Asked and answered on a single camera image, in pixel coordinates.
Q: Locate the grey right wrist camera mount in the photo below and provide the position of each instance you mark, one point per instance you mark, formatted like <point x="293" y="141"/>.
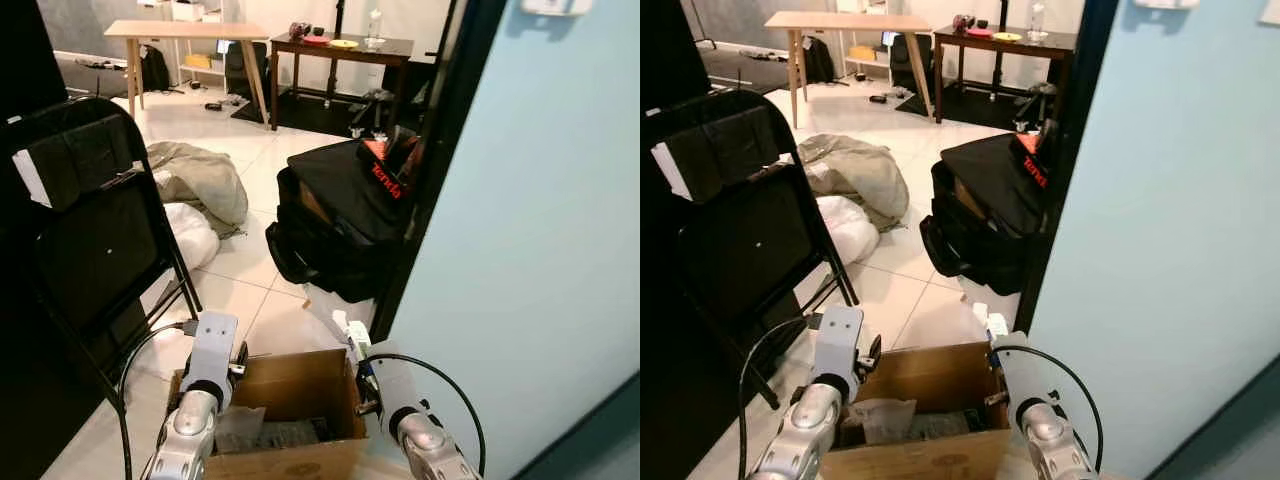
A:
<point x="395" y="385"/>
<point x="1022" y="375"/>

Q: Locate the black backpack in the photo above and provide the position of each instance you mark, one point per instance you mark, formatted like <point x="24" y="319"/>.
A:
<point x="820" y="60"/>
<point x="155" y="68"/>

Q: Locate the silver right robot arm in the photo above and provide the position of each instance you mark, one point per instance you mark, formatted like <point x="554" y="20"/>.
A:
<point x="430" y="450"/>
<point x="1050" y="445"/>

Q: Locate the black folding chair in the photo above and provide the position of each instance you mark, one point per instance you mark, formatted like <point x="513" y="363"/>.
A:
<point x="740" y="240"/>
<point x="90" y="250"/>

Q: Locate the dark wooden table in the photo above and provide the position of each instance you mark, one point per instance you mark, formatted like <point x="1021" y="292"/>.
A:
<point x="340" y="52"/>
<point x="1000" y="45"/>

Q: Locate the black door frame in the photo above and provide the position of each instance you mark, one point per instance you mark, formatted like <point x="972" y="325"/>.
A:
<point x="1085" y="100"/>
<point x="450" y="120"/>

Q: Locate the olive cloth bundle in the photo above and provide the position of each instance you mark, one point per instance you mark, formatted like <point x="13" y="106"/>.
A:
<point x="205" y="180"/>
<point x="860" y="175"/>

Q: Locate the black office chair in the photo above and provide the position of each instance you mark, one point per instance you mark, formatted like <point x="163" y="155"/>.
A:
<point x="245" y="70"/>
<point x="908" y="62"/>

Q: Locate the small maroon object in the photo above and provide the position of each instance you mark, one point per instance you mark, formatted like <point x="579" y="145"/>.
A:
<point x="963" y="22"/>
<point x="300" y="30"/>

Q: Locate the yellow plate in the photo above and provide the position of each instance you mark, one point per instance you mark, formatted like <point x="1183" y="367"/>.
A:
<point x="344" y="43"/>
<point x="1008" y="37"/>

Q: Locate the white green-striped packet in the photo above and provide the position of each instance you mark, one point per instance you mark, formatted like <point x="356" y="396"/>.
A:
<point x="992" y="322"/>
<point x="350" y="330"/>

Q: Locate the yellow box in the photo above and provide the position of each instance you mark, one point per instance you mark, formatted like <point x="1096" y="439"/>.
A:
<point x="198" y="60"/>
<point x="862" y="52"/>

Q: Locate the clear plastic bottle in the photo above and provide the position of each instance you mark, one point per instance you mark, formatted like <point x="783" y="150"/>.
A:
<point x="1036" y="20"/>
<point x="374" y="28"/>

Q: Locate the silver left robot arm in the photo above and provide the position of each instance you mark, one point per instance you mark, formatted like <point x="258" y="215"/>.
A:
<point x="805" y="430"/>
<point x="185" y="435"/>

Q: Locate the black stand pole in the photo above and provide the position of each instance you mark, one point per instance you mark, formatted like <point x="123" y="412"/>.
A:
<point x="339" y="18"/>
<point x="1002" y="12"/>

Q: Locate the red flat item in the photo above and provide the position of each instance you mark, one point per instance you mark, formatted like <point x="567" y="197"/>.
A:
<point x="316" y="40"/>
<point x="980" y="33"/>

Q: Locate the light wooden table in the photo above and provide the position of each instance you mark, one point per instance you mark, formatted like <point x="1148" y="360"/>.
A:
<point x="840" y="20"/>
<point x="180" y="28"/>

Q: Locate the black gear pile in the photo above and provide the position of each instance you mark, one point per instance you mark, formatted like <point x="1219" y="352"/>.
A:
<point x="1035" y="92"/>
<point x="372" y="100"/>

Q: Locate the black fabric bag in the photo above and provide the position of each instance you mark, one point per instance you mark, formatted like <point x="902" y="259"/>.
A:
<point x="340" y="230"/>
<point x="985" y="220"/>

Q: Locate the white box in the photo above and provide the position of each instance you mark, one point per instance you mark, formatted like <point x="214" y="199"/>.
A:
<point x="187" y="10"/>
<point x="865" y="5"/>

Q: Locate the brown cardboard box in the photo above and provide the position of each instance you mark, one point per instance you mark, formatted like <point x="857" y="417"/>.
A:
<point x="300" y="380"/>
<point x="930" y="375"/>

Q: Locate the white stuffed bag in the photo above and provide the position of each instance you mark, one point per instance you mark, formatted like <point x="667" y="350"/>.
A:
<point x="848" y="230"/>
<point x="192" y="235"/>

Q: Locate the grey plastic bag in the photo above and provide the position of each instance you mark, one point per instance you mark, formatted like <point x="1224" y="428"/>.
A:
<point x="885" y="420"/>
<point x="240" y="430"/>

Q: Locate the white wall device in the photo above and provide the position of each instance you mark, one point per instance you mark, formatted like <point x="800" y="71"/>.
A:
<point x="555" y="6"/>
<point x="1165" y="4"/>

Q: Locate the black crumpled rubbish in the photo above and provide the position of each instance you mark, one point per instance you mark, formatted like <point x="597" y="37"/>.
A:
<point x="295" y="435"/>
<point x="945" y="425"/>

